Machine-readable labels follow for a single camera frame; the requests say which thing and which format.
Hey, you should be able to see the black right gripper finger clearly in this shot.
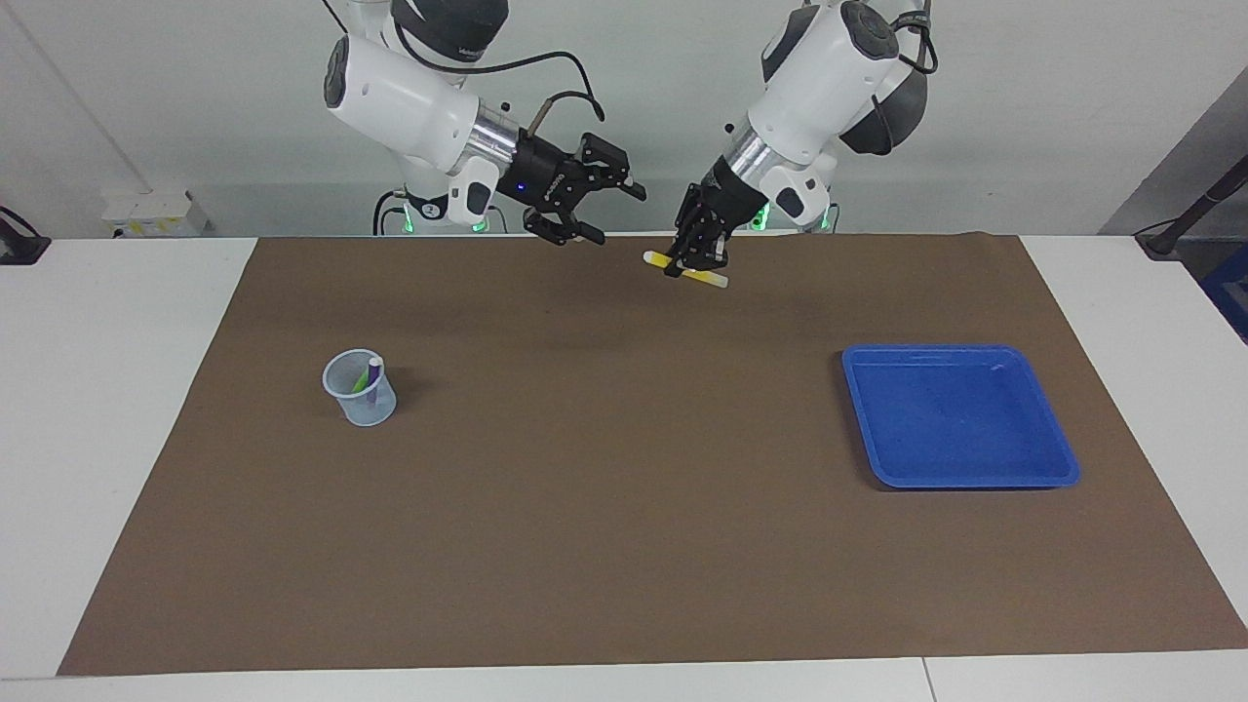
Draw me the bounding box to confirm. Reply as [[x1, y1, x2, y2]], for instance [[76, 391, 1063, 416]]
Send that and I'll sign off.
[[524, 210, 605, 247], [577, 136, 647, 203]]

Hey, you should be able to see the yellow highlighter pen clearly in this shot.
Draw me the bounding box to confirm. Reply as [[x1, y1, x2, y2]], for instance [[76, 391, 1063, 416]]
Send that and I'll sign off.
[[643, 251, 729, 290]]

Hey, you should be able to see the translucent plastic cup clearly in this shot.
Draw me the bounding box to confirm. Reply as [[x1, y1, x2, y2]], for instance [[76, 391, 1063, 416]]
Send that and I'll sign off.
[[323, 349, 398, 428]]

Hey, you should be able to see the brown paper table mat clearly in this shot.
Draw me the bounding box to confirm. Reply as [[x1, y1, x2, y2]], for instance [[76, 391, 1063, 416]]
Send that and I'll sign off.
[[57, 234, 1248, 677]]

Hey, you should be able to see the blue plastic tray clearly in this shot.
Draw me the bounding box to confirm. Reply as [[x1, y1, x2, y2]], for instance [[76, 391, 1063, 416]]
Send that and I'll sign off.
[[841, 343, 1081, 490]]

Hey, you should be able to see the white power socket box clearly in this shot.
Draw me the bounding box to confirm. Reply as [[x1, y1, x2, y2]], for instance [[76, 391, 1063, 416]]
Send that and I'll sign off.
[[102, 190, 211, 238]]

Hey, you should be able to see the black stand pole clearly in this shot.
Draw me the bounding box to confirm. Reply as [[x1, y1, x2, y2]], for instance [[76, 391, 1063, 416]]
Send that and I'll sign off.
[[1136, 151, 1248, 259]]

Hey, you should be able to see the blue storage bin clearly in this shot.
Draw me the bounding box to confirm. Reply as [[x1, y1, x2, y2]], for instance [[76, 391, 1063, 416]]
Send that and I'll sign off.
[[1201, 244, 1248, 342]]

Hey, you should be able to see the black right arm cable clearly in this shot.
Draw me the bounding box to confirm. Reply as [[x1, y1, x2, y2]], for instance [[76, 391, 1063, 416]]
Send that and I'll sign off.
[[390, 19, 607, 133]]

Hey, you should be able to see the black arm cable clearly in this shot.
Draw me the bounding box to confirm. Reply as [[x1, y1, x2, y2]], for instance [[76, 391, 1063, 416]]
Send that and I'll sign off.
[[892, 0, 939, 77], [390, 19, 607, 133]]

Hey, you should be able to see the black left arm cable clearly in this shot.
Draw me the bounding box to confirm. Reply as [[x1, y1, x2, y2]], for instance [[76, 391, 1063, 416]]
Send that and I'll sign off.
[[892, 0, 939, 77]]

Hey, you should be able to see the black clamp mount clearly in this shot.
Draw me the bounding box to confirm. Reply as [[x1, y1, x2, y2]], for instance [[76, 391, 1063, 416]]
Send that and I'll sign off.
[[0, 207, 52, 266]]

